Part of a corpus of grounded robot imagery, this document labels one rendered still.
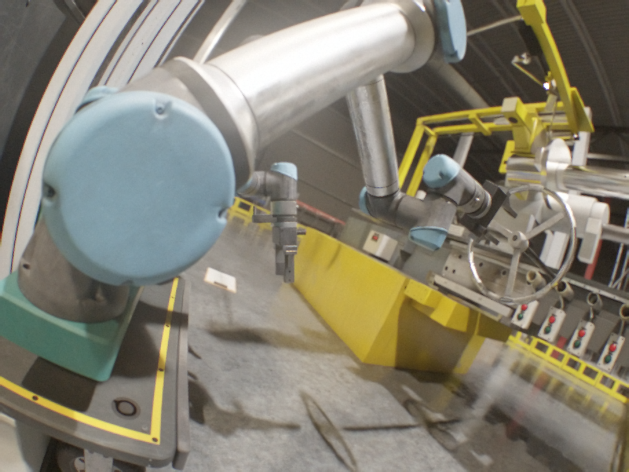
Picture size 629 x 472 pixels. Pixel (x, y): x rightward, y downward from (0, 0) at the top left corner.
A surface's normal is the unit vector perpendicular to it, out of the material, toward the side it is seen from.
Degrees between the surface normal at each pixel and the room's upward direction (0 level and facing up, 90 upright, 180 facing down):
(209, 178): 96
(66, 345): 90
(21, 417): 90
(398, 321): 90
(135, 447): 0
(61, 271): 72
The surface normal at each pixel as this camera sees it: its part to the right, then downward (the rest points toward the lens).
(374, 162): -0.33, 0.70
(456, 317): 0.37, 0.21
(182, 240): 0.58, 0.42
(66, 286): 0.63, -0.01
